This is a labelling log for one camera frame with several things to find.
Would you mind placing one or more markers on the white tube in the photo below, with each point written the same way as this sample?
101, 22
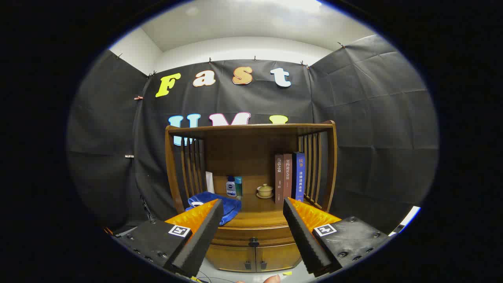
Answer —
210, 182

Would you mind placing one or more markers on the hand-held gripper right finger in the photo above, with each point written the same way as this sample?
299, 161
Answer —
304, 239

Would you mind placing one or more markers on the white and blue lotion bottle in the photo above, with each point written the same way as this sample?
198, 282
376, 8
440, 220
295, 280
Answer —
230, 188

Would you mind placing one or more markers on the reddish brown book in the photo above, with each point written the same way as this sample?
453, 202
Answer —
287, 177

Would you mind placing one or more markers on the wooden countertop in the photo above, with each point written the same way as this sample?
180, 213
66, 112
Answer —
257, 214

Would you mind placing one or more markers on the wooden drawer with black knob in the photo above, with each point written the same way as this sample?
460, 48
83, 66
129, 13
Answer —
239, 235

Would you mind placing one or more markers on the folded blue towel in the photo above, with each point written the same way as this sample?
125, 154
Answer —
232, 208

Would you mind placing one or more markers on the wooden cabinet door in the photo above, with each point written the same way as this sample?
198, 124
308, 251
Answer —
230, 257
277, 256

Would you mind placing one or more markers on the wooden cabinet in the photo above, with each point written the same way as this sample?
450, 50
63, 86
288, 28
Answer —
243, 153

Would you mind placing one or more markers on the teal bottle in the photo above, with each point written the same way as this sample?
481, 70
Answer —
238, 188

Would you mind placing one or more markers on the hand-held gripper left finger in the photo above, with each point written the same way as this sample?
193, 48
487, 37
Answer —
198, 243

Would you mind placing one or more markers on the dark brown book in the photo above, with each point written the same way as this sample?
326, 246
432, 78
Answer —
279, 181

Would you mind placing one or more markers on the beige lidded tea cup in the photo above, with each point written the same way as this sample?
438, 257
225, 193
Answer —
265, 191

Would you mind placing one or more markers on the blue book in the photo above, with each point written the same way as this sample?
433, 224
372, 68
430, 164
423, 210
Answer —
298, 177

